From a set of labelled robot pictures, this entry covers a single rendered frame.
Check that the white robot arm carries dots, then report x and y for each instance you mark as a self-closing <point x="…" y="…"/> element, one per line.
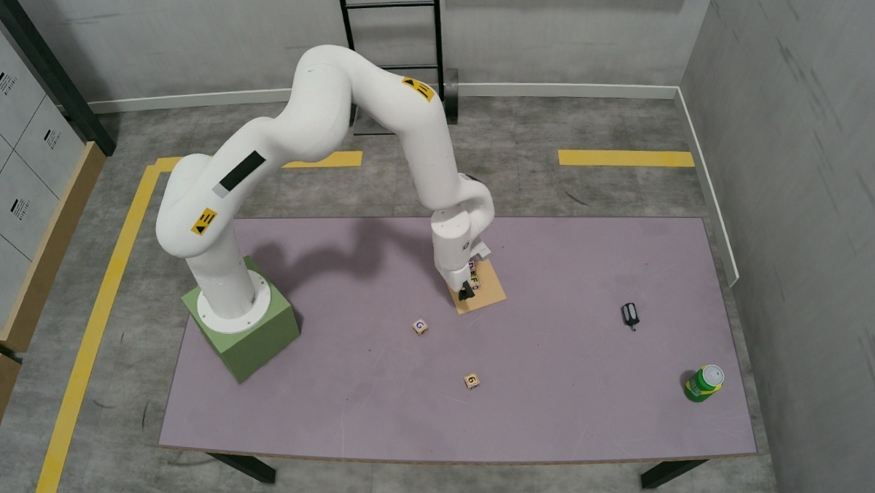
<point x="204" y="193"/>

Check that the tan square mat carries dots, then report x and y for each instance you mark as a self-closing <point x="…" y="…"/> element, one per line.
<point x="490" y="292"/>

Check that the green drink can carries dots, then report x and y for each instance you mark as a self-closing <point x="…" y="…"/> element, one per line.
<point x="704" y="383"/>

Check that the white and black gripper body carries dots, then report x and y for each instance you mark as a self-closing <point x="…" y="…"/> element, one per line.
<point x="454" y="278"/>

